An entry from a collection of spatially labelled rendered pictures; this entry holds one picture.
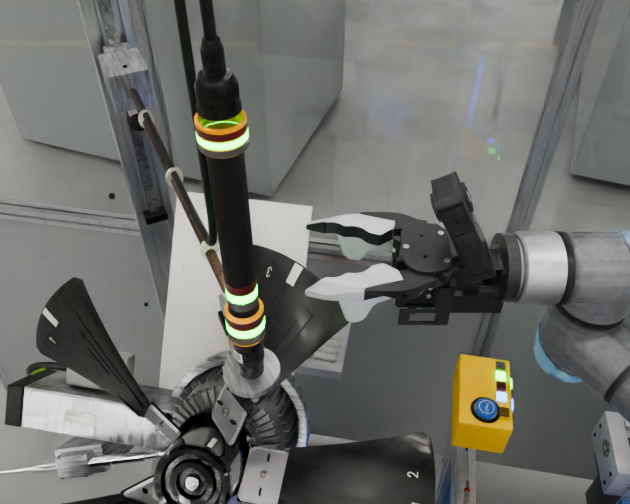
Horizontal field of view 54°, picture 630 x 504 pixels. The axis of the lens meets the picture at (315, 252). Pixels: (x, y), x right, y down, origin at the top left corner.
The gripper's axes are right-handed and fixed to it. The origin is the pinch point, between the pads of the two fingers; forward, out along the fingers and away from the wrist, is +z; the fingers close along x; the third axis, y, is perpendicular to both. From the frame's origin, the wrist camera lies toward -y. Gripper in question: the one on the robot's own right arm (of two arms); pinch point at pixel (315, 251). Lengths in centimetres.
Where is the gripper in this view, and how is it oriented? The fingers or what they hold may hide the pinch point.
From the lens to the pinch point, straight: 61.5
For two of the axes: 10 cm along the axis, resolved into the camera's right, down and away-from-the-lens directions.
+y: 0.0, 7.2, 7.0
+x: 0.0, -7.0, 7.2
